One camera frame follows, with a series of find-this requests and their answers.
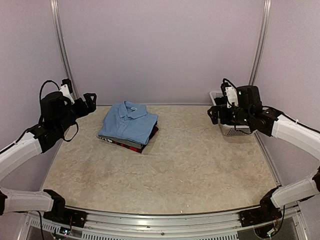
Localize grey button shirt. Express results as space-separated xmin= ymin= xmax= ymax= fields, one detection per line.
xmin=97 ymin=135 xmax=146 ymax=149

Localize light blue long sleeve shirt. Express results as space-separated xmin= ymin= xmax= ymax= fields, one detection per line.
xmin=98 ymin=101 xmax=159 ymax=145

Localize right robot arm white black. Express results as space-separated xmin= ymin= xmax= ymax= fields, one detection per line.
xmin=207 ymin=83 xmax=320 ymax=222

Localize aluminium frame post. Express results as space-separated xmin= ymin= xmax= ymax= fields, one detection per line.
xmin=49 ymin=0 xmax=79 ymax=99
xmin=248 ymin=0 xmax=272 ymax=86

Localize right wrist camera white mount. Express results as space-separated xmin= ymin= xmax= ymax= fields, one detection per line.
xmin=220 ymin=78 xmax=239 ymax=108

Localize black shirt in basket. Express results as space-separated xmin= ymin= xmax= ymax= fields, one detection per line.
xmin=214 ymin=97 xmax=227 ymax=106

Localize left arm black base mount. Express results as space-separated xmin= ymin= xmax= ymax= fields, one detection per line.
xmin=43 ymin=208 xmax=88 ymax=228

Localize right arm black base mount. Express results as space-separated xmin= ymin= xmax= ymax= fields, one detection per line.
xmin=239 ymin=207 xmax=283 ymax=228

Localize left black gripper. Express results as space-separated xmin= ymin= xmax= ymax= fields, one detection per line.
xmin=55 ymin=92 xmax=96 ymax=135

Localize red black plaid shirt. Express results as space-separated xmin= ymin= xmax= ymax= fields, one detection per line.
xmin=97 ymin=135 xmax=147 ymax=154

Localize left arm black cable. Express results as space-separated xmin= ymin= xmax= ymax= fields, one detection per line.
xmin=38 ymin=79 xmax=79 ymax=143

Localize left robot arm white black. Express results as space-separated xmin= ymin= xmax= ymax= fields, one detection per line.
xmin=0 ymin=91 xmax=97 ymax=223

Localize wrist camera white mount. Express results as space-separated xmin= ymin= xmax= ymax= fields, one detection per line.
xmin=59 ymin=78 xmax=75 ymax=105
xmin=220 ymin=78 xmax=239 ymax=108

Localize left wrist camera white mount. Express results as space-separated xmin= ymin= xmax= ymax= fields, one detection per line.
xmin=59 ymin=78 xmax=75 ymax=105

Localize front aluminium rail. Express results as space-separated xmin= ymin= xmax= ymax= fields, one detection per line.
xmin=23 ymin=197 xmax=305 ymax=240

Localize white plastic laundry basket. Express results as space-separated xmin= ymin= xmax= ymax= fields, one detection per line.
xmin=209 ymin=90 xmax=253 ymax=137

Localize left aluminium frame post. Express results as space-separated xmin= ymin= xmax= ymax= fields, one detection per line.
xmin=49 ymin=0 xmax=79 ymax=99

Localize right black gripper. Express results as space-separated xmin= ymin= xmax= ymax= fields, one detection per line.
xmin=208 ymin=103 xmax=253 ymax=126

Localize right aluminium frame post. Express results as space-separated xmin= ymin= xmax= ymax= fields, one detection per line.
xmin=248 ymin=0 xmax=272 ymax=86

